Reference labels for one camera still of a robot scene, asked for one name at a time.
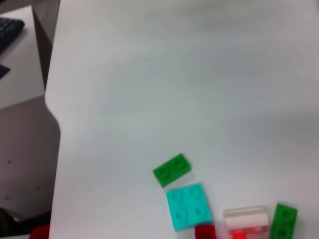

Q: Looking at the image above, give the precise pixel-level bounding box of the dark red long brick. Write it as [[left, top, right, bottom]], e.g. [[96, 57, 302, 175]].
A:
[[194, 224, 217, 239]]

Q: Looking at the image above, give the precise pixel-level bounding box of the green two-stud brick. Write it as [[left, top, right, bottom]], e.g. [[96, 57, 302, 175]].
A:
[[152, 153, 193, 188], [269, 203, 299, 239]]

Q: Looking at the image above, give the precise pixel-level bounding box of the teal four-stud brick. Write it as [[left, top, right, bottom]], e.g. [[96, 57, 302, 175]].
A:
[[165, 183, 213, 233]]

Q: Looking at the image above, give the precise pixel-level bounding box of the white plastic brick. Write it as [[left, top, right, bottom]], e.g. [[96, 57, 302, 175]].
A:
[[222, 205, 271, 237]]

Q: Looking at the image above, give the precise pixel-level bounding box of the orange sloped brick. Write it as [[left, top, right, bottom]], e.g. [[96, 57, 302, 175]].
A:
[[229, 231, 250, 239]]

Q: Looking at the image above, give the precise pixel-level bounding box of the black flat desk item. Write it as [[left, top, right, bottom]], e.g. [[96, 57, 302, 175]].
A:
[[0, 64, 11, 80]]

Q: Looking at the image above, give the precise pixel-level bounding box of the red rounded plastic object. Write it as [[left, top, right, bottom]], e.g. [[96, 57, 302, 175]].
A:
[[29, 225, 51, 239]]

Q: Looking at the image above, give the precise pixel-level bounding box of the black computer keyboard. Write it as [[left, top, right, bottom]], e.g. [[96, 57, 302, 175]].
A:
[[0, 18, 26, 57]]

